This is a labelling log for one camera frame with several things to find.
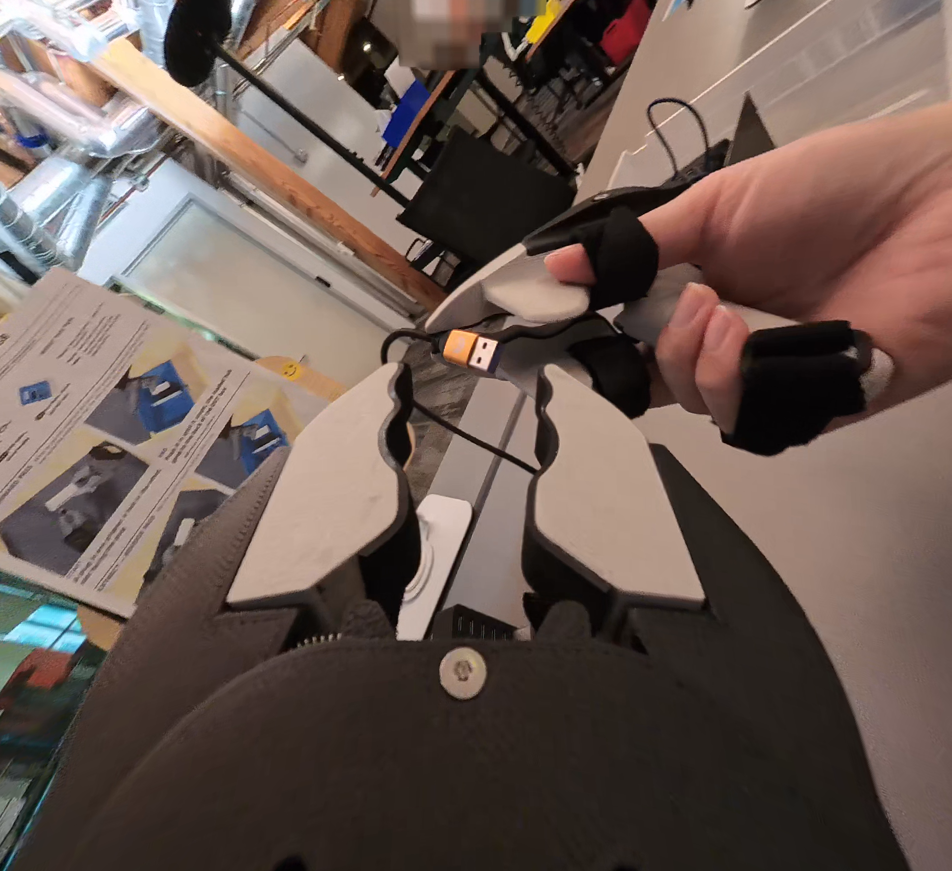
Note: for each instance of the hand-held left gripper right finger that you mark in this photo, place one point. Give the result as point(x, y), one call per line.
point(606, 514)

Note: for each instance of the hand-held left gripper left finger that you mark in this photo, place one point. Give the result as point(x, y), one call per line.
point(320, 492)

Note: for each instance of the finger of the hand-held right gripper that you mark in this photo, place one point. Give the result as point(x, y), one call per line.
point(520, 295)

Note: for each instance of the person's right hand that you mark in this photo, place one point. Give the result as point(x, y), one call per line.
point(781, 231)

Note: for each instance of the yellow smiley sticker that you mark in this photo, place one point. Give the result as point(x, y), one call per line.
point(290, 369)

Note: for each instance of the black slotted device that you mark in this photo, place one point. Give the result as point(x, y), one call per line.
point(468, 622)

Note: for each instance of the red bag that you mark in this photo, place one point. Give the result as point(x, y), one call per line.
point(625, 23)

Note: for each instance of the blue box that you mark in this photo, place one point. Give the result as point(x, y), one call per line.
point(405, 112)

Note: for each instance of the frosted glass door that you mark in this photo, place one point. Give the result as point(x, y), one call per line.
point(223, 276)

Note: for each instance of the printed instruction sheet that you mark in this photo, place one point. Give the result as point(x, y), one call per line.
point(89, 380)

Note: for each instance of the wooden beam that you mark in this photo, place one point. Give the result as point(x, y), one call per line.
point(245, 150)

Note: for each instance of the black floor lamp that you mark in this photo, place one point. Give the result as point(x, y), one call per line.
point(197, 31)

